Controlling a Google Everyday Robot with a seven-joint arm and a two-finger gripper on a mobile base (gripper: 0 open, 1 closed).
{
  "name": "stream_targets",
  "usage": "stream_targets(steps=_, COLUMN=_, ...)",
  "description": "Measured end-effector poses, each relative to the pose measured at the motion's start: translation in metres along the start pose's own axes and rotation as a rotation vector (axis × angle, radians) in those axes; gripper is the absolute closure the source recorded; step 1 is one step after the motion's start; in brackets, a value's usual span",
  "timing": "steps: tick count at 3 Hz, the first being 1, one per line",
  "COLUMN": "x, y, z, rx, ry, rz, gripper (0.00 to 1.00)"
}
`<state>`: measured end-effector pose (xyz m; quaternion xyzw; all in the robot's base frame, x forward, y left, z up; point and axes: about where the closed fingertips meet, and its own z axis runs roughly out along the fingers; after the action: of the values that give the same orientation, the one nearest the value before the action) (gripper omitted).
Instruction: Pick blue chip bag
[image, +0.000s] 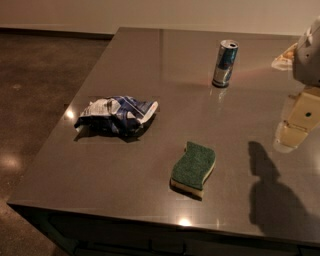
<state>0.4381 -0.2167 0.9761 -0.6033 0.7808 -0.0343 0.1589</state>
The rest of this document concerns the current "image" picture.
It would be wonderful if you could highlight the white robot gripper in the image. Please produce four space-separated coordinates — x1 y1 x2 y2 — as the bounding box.
271 16 320 153

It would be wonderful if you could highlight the blue chip bag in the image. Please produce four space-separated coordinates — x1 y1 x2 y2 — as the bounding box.
74 96 159 136

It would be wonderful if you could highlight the blue silver drink can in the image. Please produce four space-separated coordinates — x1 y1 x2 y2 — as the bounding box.
212 40 239 88

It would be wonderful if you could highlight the green yellow scrub sponge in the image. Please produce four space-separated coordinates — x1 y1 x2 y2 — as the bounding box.
170 141 216 200

